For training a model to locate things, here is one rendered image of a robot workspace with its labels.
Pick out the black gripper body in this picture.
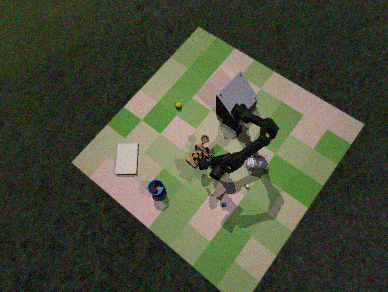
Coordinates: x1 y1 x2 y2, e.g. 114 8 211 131
198 156 220 170

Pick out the dark blue cylinder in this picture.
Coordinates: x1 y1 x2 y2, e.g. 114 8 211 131
148 180 166 198

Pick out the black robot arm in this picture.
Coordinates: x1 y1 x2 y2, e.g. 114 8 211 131
209 103 279 181

